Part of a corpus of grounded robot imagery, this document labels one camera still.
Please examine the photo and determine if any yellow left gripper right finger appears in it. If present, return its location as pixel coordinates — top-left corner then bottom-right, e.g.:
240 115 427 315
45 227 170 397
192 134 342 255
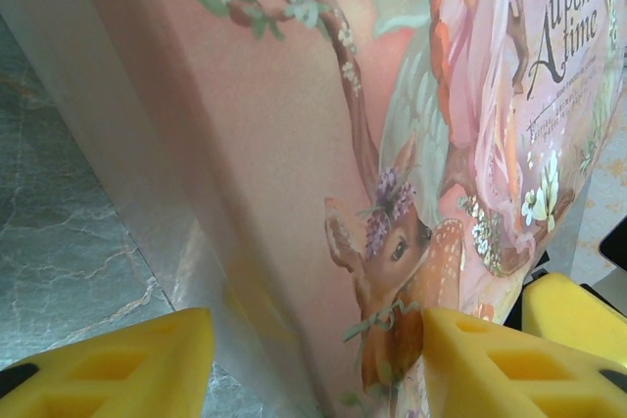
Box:
420 305 627 418

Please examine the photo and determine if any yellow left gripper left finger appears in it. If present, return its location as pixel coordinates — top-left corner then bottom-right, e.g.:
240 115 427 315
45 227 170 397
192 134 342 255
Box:
0 306 217 418

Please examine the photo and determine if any black device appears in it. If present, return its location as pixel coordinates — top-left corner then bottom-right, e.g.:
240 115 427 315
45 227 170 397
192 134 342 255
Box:
600 228 627 268

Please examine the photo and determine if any pink floral storybook box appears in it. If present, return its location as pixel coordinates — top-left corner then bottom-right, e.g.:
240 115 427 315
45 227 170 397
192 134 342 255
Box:
0 0 627 418

